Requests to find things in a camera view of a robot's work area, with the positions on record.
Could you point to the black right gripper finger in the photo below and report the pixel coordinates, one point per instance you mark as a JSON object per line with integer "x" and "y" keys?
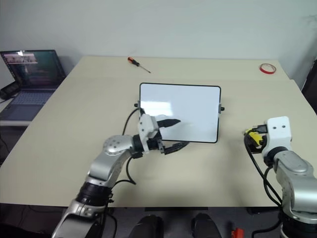
{"x": 248, "y": 130}
{"x": 256, "y": 149}

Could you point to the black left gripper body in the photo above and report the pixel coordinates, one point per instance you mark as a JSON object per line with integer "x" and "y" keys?
{"x": 158, "y": 146}

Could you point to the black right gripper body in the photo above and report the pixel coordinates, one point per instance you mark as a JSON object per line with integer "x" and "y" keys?
{"x": 264, "y": 138}

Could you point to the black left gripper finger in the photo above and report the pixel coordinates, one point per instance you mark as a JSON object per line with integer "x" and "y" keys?
{"x": 171, "y": 122}
{"x": 173, "y": 149}

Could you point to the yellow and black eraser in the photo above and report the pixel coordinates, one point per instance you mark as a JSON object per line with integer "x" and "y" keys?
{"x": 255, "y": 139}

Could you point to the small black-framed whiteboard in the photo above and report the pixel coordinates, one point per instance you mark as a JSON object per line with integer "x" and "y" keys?
{"x": 193, "y": 109}

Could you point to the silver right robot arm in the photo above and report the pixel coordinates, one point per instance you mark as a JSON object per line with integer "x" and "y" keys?
{"x": 297, "y": 178}

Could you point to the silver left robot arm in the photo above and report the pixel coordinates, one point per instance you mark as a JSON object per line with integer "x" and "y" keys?
{"x": 111, "y": 158}

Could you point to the red tape roll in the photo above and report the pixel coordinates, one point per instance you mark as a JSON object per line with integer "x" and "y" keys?
{"x": 263, "y": 70}

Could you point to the large black object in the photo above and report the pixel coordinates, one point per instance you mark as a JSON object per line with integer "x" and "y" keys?
{"x": 310, "y": 86}

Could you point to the orange and black screwdriver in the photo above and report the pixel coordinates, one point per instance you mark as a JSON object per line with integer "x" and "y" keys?
{"x": 133, "y": 62}

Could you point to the dark rounded shape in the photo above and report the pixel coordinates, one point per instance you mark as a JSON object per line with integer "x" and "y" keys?
{"x": 205, "y": 226}
{"x": 147, "y": 226}

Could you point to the small red object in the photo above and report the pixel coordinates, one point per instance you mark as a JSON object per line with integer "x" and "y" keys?
{"x": 237, "y": 233}

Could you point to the open grey laptop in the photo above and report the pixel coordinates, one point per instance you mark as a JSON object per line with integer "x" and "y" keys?
{"x": 34, "y": 81}

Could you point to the small black device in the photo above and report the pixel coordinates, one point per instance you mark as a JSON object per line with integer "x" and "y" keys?
{"x": 8, "y": 91}

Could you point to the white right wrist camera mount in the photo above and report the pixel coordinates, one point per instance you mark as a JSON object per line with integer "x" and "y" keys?
{"x": 278, "y": 134}

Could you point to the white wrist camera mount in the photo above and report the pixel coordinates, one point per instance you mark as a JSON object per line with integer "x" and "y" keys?
{"x": 149, "y": 126}
{"x": 278, "y": 134}

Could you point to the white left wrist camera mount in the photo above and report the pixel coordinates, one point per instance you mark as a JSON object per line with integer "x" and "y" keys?
{"x": 149, "y": 126}

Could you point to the black under-table frame bar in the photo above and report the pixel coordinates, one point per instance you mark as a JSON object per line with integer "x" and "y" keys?
{"x": 175, "y": 209}

